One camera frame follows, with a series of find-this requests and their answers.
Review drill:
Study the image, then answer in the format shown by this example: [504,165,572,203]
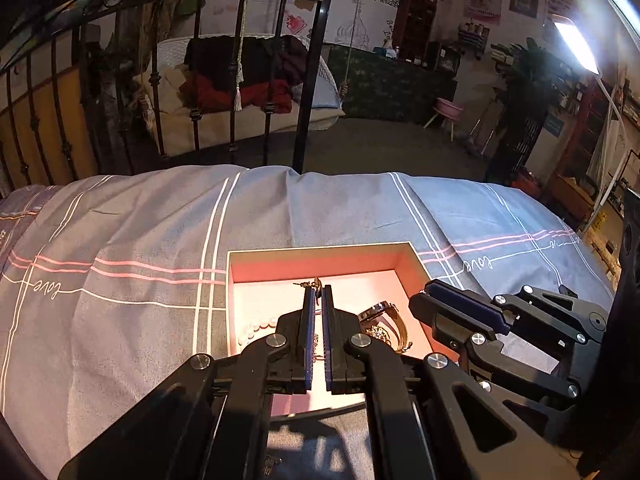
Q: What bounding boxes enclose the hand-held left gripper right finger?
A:
[322,284,583,480]

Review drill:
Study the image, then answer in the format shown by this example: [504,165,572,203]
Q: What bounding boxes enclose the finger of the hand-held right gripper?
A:
[423,279,610,346]
[409,292,582,405]

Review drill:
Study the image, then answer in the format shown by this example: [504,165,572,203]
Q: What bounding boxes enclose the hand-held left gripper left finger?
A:
[57,284,317,480]

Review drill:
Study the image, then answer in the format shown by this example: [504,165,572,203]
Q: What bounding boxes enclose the gold earring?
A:
[292,276,326,363]

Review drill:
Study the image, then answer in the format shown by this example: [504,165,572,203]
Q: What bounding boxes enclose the pink-lined gift box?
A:
[226,241,437,420]

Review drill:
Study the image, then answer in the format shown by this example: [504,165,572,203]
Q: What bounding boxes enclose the white pearl bracelet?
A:
[239,317,278,348]

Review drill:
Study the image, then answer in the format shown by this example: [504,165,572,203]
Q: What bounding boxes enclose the brown strap wristwatch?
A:
[357,301,413,353]

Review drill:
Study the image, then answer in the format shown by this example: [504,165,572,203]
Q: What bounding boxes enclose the pink stool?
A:
[424,97,463,142]

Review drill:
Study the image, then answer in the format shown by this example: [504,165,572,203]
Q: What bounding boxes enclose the striped blue bed sheet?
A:
[0,165,621,480]

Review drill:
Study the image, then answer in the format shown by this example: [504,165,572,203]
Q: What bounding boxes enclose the dark potted plant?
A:
[487,42,561,186]

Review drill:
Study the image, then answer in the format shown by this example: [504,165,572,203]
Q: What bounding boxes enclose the green floral counter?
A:
[327,44,458,123]

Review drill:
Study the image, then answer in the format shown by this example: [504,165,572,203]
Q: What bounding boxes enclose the pile of dark red clothes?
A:
[180,35,311,113]

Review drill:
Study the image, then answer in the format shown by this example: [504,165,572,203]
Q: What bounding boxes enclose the white floor lamp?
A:
[549,14,640,211]

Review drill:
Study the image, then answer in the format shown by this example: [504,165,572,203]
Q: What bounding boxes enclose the dark red narrow cabinet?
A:
[397,0,443,63]

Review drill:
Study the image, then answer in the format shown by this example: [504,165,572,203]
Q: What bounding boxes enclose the black iron bed frame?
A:
[0,0,336,196]

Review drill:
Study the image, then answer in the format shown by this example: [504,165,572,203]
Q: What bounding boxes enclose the white tassel rope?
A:
[232,0,256,113]

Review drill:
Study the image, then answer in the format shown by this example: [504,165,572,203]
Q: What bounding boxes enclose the large printed wall banner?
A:
[165,0,406,56]

